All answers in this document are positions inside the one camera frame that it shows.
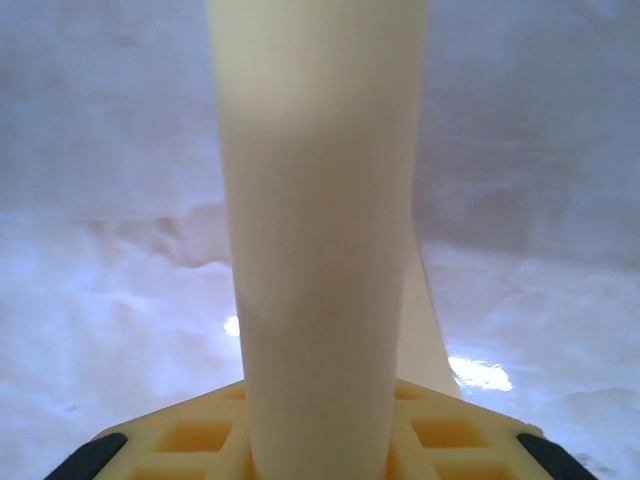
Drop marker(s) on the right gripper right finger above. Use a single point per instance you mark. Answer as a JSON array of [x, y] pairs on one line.
[[450, 445]]

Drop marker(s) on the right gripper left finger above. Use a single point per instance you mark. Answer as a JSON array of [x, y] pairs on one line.
[[190, 445]]

